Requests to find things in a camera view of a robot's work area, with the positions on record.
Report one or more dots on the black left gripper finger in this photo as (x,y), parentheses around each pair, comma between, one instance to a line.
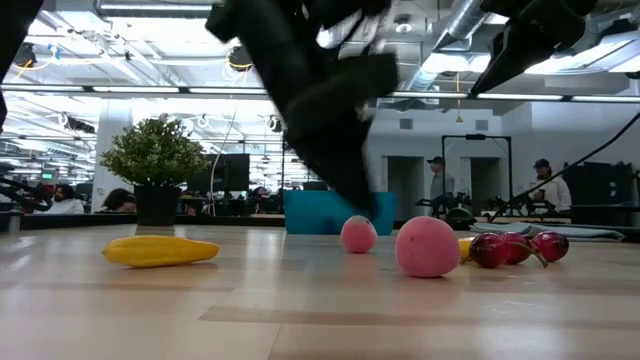
(350,175)

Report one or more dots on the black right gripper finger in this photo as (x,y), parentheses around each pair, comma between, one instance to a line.
(530,40)

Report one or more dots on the pink fuzzy peach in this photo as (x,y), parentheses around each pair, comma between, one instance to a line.
(358,235)
(425,247)

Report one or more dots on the dark red cherry with stem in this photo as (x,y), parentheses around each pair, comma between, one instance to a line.
(517,256)
(552,245)
(487,250)

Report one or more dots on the black background robot arm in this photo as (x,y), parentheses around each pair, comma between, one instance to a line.
(435,202)
(520,204)
(25,195)

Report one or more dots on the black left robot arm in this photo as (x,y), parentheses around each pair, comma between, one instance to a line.
(270,50)

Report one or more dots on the blue plastic tupperware container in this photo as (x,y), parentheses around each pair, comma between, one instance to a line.
(310,212)

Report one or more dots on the person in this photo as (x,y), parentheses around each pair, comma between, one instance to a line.
(550,192)
(259,195)
(120,202)
(67,206)
(440,182)

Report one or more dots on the white round ceiling sensor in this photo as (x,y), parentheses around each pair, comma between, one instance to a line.
(402,28)

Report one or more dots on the black monitor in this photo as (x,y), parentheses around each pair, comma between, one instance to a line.
(235,172)

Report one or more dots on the black round dome device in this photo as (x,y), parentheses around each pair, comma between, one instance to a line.
(460,219)

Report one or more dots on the black equipment cabinet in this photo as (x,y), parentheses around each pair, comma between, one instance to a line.
(600,182)

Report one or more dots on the green bushy plant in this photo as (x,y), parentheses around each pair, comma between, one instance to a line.
(155,150)

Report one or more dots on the black background desk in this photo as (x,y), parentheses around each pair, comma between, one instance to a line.
(605,215)

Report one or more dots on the grey cloth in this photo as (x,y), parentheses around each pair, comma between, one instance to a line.
(550,230)

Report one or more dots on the black plant pot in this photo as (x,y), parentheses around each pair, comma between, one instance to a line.
(157,205)

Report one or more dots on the long ceiling light bar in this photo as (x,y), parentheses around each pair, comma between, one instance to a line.
(135,89)

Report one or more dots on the black ceiling spotlight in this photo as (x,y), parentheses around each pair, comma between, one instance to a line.
(80,125)

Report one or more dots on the green exit sign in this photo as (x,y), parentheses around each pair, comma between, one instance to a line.
(47,175)

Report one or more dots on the silver metal cup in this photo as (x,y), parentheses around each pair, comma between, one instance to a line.
(14,221)

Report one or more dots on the black rectangular frame stand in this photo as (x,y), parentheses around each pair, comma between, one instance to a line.
(283,165)
(475,136)

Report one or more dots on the silver ventilation duct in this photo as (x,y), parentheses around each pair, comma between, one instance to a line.
(465,20)

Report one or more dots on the black table edge rail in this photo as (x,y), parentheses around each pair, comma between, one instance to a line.
(75,221)

